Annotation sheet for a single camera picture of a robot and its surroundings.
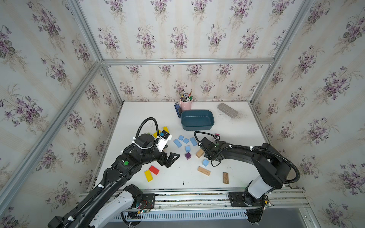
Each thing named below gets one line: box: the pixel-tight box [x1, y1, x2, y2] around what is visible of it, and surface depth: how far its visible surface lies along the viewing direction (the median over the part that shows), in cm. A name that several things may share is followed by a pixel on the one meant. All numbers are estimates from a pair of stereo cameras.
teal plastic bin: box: [181, 109, 215, 131], surface depth 109 cm
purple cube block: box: [184, 152, 192, 161], surface depth 90 cm
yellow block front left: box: [144, 169, 154, 182], surface depth 84 cm
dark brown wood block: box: [222, 171, 230, 184], surface depth 82 cm
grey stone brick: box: [217, 102, 239, 119], surface depth 114 cm
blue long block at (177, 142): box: [172, 138, 183, 149], surface depth 97 cm
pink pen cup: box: [179, 98, 193, 112], surface depth 113 cm
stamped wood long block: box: [197, 166, 212, 177], surface depth 85 cm
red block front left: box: [148, 165, 160, 176], surface depth 85 cm
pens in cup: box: [180, 88, 193, 103], surface depth 112 cm
